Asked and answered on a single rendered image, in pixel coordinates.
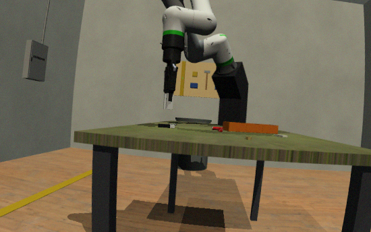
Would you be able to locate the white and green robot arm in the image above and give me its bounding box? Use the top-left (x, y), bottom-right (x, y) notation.
top-left (160, 0), bottom-right (237, 76)

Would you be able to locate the orange three-compartment bin rack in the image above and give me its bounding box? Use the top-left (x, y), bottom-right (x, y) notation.
top-left (223, 121), bottom-right (279, 134)

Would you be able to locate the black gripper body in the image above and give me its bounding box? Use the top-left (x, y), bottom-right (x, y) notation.
top-left (163, 48), bottom-right (181, 74)

